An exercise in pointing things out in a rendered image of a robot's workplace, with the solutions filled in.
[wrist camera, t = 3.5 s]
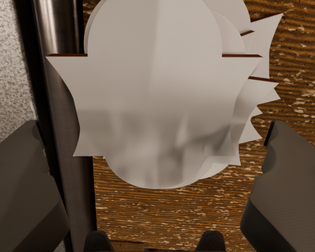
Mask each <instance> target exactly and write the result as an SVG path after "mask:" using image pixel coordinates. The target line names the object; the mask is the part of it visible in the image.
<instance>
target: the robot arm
mask: <svg viewBox="0 0 315 252"><path fill-rule="evenodd" d="M45 146H47V143H46V140H45V137H44V134H43V131H42V128H41V126H40V123H39V120H38V119H37V120H28V121H26V122H25V123H24V124H22V125H21V126H20V127H19V128H18V129H16V130H15V131H14V132H13V133H11V134H10V135H9V136H8V137H6V138H5V139H4V140H3V141H2V142H0V252H54V250H55V249H56V248H57V247H58V245H59V244H60V243H61V241H62V240H63V239H64V238H65V236H66V235H67V234H68V232H69V230H70V221H69V218H68V215H67V212H66V209H65V206H64V204H63V201H62V198H61V195H60V193H59V190H58V187H57V184H56V182H55V179H54V177H53V176H51V175H49V174H48V172H49V169H50V168H49V165H48V162H47V160H46V157H45V154H44V152H43V149H44V147H45ZM264 146H266V149H267V153H266V155H265V158H264V161H263V164H262V166H261V171H262V173H263V174H261V175H259V176H257V177H256V179H255V182H254V184H253V187H252V190H251V193H250V195H249V198H248V201H247V204H246V207H245V210H244V212H243V215H242V218H241V221H240V230H241V232H242V234H243V235H244V236H245V238H246V239H247V240H248V241H249V243H250V244H251V245H252V247H253V248H254V249H255V251H256V252H315V147H314V146H312V145H311V144H310V143H309V142H308V141H306V140H305V139H304V138H303V137H302V136H300V135H299V134H298V133H297V132H296V131H294V130H293V129H292V128H291V127H290V126H288V125H287V124H286V123H285V122H283V121H281V120H272V122H271V125H270V127H269V130H268V133H267V136H266V139H265V142H264ZM82 252H230V251H226V247H225V241H224V237H223V235H222V234H221V233H220V232H219V231H216V230H208V231H205V232H204V233H203V235H202V237H201V239H200V241H199V243H198V245H197V247H196V249H195V251H115V250H114V248H113V246H112V244H111V242H110V240H109V238H108V236H107V234H106V232H104V231H99V230H94V231H91V232H90V233H88V235H87V236H86V238H85V243H84V249H83V251H82Z"/></svg>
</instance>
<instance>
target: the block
mask: <svg viewBox="0 0 315 252"><path fill-rule="evenodd" d="M110 242H111V244H112V246H113V249H114V251H115V252H128V251H144V244H143V243H134V242H126V241H110Z"/></svg>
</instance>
